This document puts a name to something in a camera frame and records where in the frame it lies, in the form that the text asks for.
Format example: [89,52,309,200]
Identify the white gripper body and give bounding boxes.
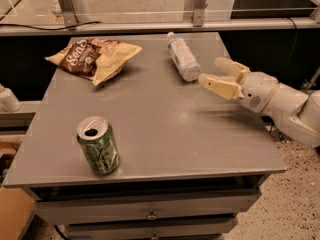
[239,72,278,113]

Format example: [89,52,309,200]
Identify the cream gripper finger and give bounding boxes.
[215,57,250,82]
[198,73,244,100]

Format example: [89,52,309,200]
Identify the clear plastic water bottle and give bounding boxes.
[167,32,201,82]

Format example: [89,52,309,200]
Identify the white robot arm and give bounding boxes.
[198,57,320,147]

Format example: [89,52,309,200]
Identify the brown and cream chip bag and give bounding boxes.
[46,38,142,86]

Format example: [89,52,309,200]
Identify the green soda can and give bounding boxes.
[77,116,120,175]

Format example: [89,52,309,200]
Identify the upper drawer knob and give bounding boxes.
[147,210,157,221]

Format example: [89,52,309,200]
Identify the drawer knob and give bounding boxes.
[147,210,157,221]
[150,232,159,240]

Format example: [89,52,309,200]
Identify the lower drawer knob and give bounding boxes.
[150,232,159,240]

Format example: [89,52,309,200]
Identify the white pipe at left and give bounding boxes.
[0,84,21,112]

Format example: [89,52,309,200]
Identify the brown cardboard box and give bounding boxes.
[0,187,34,240]

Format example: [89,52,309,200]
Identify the right metal bracket post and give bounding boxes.
[193,0,207,27]

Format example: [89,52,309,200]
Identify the metal bracket post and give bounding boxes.
[58,0,77,27]
[193,0,207,27]

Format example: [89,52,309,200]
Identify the left metal bracket post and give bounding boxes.
[58,0,77,27]

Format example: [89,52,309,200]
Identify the black cable on rail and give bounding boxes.
[0,20,102,31]

